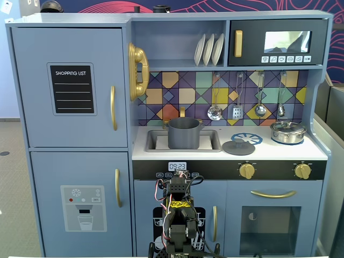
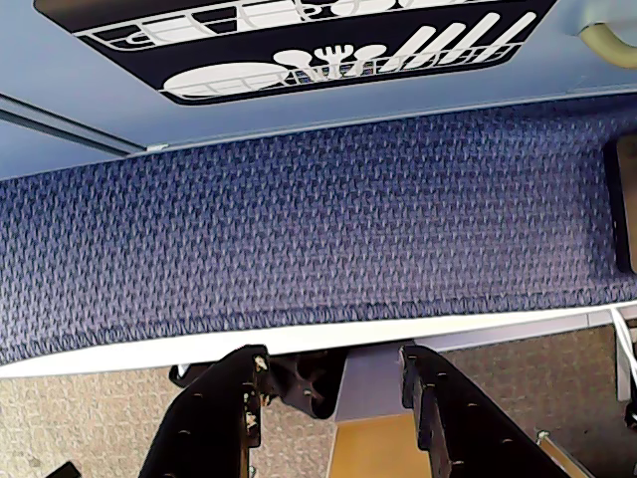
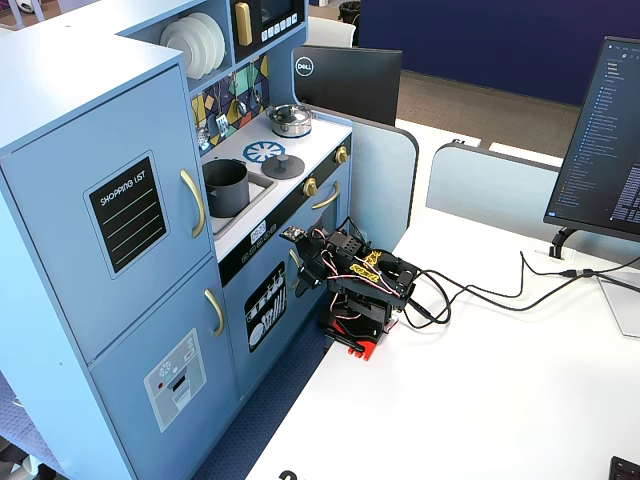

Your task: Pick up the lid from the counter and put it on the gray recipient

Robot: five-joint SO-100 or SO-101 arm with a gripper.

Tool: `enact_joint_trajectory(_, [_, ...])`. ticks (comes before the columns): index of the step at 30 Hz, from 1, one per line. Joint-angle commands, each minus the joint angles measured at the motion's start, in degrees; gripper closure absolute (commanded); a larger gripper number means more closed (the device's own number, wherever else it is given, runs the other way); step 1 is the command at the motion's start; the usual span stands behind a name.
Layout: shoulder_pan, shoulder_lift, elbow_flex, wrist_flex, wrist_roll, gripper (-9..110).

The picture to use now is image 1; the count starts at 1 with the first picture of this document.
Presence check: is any white plate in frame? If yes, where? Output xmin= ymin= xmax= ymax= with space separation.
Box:
xmin=202 ymin=33 xmax=215 ymax=67
xmin=211 ymin=33 xmax=225 ymax=66
xmin=193 ymin=33 xmax=206 ymax=67

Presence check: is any gold toy telephone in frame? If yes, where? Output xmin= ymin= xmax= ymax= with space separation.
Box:
xmin=127 ymin=42 xmax=150 ymax=102

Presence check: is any small metal spoon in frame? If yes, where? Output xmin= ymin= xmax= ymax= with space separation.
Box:
xmin=276 ymin=71 xmax=287 ymax=118

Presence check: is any gold oven handle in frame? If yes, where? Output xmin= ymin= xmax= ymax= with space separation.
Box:
xmin=250 ymin=190 xmax=297 ymax=199

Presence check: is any blue door with dispenser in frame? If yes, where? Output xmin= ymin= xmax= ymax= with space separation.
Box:
xmin=30 ymin=152 xmax=133 ymax=257

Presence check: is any gold microwave handle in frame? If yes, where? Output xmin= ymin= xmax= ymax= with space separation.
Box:
xmin=234 ymin=30 xmax=243 ymax=58

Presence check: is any blue toy kitchen cabinet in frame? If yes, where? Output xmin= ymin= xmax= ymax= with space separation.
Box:
xmin=5 ymin=10 xmax=334 ymax=257

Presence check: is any black microwave door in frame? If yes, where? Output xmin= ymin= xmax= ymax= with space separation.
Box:
xmin=227 ymin=19 xmax=329 ymax=67

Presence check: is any blue oven door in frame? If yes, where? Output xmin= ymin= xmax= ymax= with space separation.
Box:
xmin=226 ymin=180 xmax=323 ymax=256

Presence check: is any gray round lid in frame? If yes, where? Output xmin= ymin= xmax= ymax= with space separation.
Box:
xmin=221 ymin=139 xmax=256 ymax=156

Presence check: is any digital clock display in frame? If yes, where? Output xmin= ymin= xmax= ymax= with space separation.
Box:
xmin=168 ymin=161 xmax=187 ymax=171

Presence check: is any gold stove knob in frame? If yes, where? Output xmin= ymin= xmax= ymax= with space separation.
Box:
xmin=294 ymin=162 xmax=312 ymax=180
xmin=238 ymin=162 xmax=256 ymax=180

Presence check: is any black shopping list chalkboard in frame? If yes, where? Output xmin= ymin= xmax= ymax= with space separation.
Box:
xmin=47 ymin=62 xmax=97 ymax=116

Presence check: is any gold faucet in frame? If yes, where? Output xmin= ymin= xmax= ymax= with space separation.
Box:
xmin=162 ymin=106 xmax=205 ymax=130

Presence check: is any stainless steel pot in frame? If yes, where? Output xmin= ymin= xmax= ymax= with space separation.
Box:
xmin=270 ymin=125 xmax=307 ymax=144

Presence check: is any large blue fridge door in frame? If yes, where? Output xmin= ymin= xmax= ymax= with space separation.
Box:
xmin=11 ymin=27 xmax=128 ymax=148

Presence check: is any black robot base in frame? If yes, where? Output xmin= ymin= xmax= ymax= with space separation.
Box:
xmin=148 ymin=240 xmax=221 ymax=258

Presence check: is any steel pot glass lid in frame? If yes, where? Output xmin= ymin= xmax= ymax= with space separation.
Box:
xmin=270 ymin=120 xmax=306 ymax=132

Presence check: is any black helmet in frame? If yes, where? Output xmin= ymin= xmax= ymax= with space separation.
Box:
xmin=39 ymin=0 xmax=65 ymax=13

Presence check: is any metal ladle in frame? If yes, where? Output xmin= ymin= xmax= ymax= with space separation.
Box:
xmin=254 ymin=71 xmax=267 ymax=118

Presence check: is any blue dishwasher door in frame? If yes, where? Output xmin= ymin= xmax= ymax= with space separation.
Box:
xmin=133 ymin=180 xmax=227 ymax=257

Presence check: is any gray sink basin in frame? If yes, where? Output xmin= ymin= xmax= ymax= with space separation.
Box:
xmin=145 ymin=129 xmax=223 ymax=153

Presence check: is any gold fridge door handle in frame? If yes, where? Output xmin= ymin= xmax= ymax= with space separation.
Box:
xmin=114 ymin=168 xmax=123 ymax=208
xmin=110 ymin=85 xmax=118 ymax=132

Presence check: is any metal slotted spatula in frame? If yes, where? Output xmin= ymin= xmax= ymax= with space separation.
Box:
xmin=232 ymin=72 xmax=246 ymax=120

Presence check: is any black control panel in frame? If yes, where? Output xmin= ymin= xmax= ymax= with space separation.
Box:
xmin=132 ymin=160 xmax=328 ymax=181

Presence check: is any gold dishwasher handle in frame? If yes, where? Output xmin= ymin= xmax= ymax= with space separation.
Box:
xmin=212 ymin=205 xmax=218 ymax=242

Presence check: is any black camera cable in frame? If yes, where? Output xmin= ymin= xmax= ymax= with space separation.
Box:
xmin=188 ymin=174 xmax=217 ymax=255

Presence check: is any metal skimmer spoon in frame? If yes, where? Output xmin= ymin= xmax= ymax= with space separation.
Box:
xmin=207 ymin=72 xmax=224 ymax=121

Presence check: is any gray cooking pot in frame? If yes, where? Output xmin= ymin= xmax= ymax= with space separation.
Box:
xmin=163 ymin=117 xmax=205 ymax=149

